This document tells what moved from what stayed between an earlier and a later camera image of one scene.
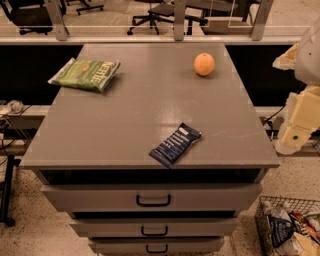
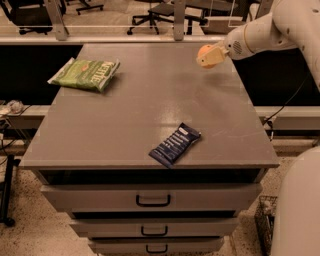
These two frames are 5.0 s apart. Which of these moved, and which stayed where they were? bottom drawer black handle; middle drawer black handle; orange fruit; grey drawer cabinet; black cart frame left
Moved: orange fruit
Stayed: bottom drawer black handle; grey drawer cabinet; middle drawer black handle; black cart frame left
